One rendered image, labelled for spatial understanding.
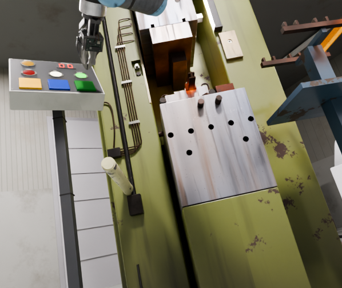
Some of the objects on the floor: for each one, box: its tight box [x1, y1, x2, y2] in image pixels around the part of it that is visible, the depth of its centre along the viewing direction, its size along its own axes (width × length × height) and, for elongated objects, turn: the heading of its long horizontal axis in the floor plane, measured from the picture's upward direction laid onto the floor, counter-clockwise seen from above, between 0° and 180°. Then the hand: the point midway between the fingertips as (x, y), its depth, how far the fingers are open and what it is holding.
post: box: [52, 110, 83, 288], centre depth 112 cm, size 4×4×108 cm
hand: (86, 65), depth 117 cm, fingers closed
